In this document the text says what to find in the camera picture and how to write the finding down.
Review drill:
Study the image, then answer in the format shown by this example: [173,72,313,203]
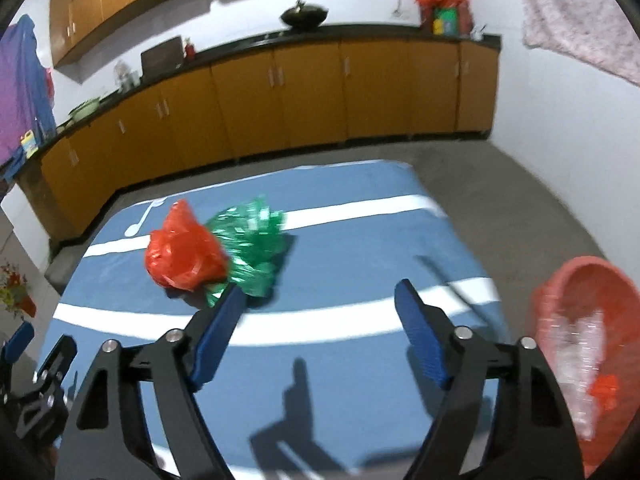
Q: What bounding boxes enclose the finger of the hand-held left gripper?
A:
[0,321,36,377]
[12,335,78,441]

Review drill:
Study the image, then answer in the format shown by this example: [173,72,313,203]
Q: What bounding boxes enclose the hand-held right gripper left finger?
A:
[55,282,248,480]

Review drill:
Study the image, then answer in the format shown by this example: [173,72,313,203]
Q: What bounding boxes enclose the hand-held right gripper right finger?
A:
[394,279,586,480]

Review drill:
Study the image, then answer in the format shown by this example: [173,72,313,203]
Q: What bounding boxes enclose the orange plastic bag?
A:
[144,199,230,292]
[587,374,620,408]

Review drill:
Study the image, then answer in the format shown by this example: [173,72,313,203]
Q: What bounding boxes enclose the green plastic bag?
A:
[204,196,296,308]

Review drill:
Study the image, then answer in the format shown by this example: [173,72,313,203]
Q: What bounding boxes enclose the clear bubble wrap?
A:
[547,310,608,441]

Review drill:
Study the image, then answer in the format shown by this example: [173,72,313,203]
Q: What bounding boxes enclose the pink plastic basket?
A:
[530,256,640,478]

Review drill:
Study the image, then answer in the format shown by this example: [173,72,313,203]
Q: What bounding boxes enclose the white appliance with flower sticker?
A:
[0,190,63,356]

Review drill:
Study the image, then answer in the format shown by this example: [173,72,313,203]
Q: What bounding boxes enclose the blue white striped mat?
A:
[37,160,503,480]

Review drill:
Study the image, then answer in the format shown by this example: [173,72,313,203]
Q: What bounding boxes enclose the green basin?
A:
[67,97,101,122]

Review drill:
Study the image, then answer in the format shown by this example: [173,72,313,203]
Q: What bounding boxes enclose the purple hanging cloth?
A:
[0,14,57,171]

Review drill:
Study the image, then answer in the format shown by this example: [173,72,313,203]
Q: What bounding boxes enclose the brown kitchen base cabinets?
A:
[15,35,501,256]

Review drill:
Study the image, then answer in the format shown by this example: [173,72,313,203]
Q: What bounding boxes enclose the clear glass jar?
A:
[114,60,141,92]

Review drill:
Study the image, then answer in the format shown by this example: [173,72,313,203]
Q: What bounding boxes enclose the dark brown cutting board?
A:
[141,36,183,77]

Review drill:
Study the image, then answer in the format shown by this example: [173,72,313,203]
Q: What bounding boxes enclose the black kitchen countertop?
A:
[10,22,502,183]

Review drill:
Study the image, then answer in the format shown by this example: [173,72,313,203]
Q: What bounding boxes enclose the green yellow package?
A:
[432,7,461,36]

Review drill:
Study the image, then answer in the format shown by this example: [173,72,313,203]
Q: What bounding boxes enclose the black wok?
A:
[280,0,330,28]

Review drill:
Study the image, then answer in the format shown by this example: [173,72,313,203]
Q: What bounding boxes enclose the pink floral hanging cloth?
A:
[515,0,640,86]

